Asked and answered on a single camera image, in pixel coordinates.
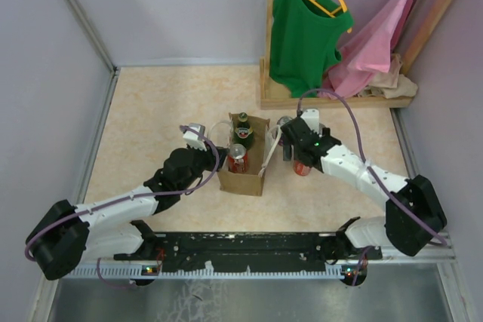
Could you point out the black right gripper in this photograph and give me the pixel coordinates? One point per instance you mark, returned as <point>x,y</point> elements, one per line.
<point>287,149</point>

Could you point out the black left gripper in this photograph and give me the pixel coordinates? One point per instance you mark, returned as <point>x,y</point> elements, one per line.
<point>209,154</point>

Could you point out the red cola can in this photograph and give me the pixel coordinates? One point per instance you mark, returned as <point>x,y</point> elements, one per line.
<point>301,169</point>
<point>237,158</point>

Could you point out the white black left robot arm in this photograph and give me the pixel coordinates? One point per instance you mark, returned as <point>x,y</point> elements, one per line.
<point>69,235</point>

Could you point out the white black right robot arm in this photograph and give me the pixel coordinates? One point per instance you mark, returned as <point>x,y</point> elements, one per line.
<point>413,216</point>

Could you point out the green Perrier glass bottle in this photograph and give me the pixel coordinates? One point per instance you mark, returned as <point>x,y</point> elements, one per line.
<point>243,132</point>

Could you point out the wooden clothes rack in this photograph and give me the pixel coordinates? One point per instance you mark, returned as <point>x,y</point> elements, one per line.
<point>277,96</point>

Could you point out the beige crumpled cloth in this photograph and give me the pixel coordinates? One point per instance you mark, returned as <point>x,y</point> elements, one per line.
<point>391,84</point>

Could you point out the pink garment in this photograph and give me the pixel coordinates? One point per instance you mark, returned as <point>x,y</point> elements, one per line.
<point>369,51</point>

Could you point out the green tank top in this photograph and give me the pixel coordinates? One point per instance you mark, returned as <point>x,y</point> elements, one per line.
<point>304,42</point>

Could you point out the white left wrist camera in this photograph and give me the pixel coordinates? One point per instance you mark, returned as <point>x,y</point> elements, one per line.
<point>193,135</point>

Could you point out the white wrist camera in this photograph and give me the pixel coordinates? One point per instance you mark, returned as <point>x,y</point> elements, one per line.
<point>311,117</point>
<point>193,135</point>

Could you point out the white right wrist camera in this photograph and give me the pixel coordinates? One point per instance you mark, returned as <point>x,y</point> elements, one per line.
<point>311,117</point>

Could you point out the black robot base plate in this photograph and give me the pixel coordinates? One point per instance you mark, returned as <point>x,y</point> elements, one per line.
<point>268,254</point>

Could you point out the aluminium frame rail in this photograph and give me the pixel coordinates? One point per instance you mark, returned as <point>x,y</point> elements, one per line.
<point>90,31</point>

